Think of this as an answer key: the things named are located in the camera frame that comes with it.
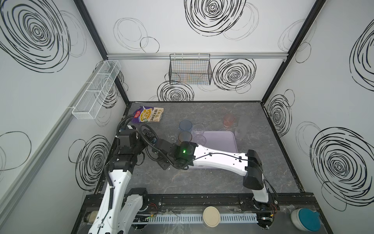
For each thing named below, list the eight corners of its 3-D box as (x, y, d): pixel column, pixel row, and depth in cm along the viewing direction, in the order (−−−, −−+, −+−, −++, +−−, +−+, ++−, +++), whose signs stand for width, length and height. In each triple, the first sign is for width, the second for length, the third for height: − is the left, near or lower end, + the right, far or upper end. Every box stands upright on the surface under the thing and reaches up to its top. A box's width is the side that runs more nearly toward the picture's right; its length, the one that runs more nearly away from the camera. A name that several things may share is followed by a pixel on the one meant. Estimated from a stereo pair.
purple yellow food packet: (132, 122, 110) (131, 120, 107) (137, 108, 119) (136, 106, 117) (162, 122, 110) (162, 120, 107) (164, 108, 119) (164, 106, 117)
